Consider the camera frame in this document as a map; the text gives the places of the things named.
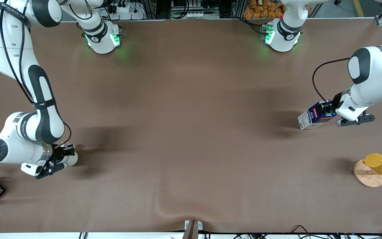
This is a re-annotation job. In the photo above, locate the round wooden cup stand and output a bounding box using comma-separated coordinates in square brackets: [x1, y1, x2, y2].
[353, 159, 382, 188]

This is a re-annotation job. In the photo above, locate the blue white milk carton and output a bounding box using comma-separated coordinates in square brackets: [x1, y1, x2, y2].
[298, 100, 337, 130]

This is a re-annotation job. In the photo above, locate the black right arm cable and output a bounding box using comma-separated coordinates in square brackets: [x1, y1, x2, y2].
[0, 2, 72, 146]

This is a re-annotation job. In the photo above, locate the white power strip with plugs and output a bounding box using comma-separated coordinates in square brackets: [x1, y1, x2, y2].
[111, 3, 145, 20]

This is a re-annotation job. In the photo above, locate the yellow plastic cup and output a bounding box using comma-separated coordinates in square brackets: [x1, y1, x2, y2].
[362, 153, 382, 175]

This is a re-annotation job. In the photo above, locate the pile of orange bread toys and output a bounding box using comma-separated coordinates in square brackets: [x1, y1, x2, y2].
[243, 0, 286, 19]

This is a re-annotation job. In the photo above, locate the brown table cover sheet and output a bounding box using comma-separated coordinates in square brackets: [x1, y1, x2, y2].
[0, 18, 382, 234]

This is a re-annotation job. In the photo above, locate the metal table clamp bracket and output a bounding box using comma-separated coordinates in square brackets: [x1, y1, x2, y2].
[184, 220, 203, 239]

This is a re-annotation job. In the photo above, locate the long white power strip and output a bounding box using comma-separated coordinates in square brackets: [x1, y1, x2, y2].
[177, 12, 220, 19]

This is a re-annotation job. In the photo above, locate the white grey ceramic mug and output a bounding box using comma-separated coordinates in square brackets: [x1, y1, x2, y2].
[59, 152, 78, 168]

